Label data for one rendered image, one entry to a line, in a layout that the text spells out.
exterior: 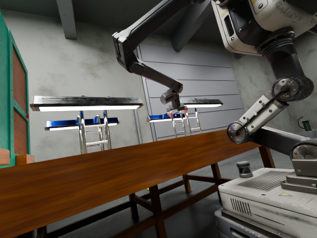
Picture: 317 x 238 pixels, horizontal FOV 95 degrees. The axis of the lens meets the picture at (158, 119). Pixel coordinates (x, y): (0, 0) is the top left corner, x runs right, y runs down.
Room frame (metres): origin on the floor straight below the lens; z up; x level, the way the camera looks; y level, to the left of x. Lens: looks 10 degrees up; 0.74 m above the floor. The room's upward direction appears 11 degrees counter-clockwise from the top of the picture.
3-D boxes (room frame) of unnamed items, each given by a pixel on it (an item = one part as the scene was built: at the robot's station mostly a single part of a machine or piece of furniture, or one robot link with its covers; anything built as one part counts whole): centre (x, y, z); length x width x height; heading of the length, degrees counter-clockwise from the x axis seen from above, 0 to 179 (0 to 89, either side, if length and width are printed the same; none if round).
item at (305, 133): (4.18, -3.75, 0.38); 0.78 x 0.62 x 0.76; 26
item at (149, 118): (1.87, -0.13, 1.08); 0.62 x 0.08 x 0.07; 124
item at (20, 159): (1.14, 1.07, 0.83); 0.30 x 0.06 x 0.07; 34
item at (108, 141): (0.93, 0.40, 0.90); 0.20 x 0.19 x 0.45; 124
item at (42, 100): (0.87, 0.36, 1.08); 0.62 x 0.08 x 0.07; 124
